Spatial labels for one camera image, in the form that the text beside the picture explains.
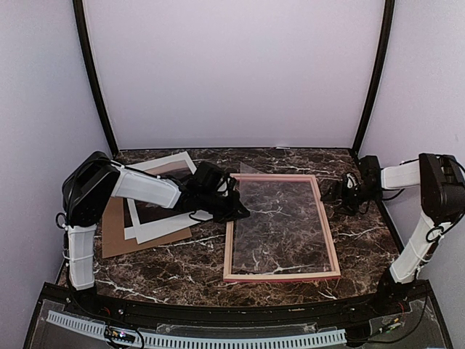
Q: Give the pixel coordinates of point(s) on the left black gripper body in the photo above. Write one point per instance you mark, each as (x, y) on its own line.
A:
(222, 210)

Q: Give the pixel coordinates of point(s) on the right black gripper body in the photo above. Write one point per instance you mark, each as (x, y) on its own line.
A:
(352, 198)

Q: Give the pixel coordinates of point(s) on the clear acrylic sheet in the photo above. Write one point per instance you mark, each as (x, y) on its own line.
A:
(283, 234)

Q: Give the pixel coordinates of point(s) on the pink wooden picture frame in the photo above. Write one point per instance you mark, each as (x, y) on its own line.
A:
(229, 276)

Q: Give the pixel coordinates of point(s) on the photo print white border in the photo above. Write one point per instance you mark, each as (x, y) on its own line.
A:
(156, 221)

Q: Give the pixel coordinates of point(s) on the white mat paper sheet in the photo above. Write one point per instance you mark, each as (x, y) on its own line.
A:
(131, 220)

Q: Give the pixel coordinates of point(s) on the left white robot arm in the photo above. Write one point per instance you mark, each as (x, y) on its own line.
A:
(87, 191)

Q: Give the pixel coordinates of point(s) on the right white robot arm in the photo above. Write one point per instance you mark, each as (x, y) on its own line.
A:
(440, 178)

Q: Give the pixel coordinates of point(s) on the brown cardboard backing board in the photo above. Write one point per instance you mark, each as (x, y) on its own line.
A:
(113, 241)

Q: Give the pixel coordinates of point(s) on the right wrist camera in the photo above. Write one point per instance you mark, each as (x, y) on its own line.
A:
(350, 181)

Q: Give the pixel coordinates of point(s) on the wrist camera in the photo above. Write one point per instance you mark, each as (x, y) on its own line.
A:
(227, 183)
(350, 181)

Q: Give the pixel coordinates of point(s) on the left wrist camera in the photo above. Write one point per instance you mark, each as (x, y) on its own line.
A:
(227, 183)

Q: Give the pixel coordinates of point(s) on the black front table rail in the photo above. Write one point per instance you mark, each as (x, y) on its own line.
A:
(350, 311)

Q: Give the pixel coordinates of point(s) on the white slotted cable duct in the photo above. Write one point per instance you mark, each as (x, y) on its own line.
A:
(125, 338)

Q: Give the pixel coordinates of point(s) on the right black corner post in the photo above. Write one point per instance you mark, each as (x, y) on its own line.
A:
(378, 66)

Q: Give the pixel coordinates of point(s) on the black corner post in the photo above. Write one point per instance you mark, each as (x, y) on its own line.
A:
(378, 66)
(91, 71)

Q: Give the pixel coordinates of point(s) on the left black corner post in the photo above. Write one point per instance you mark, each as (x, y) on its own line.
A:
(91, 71)

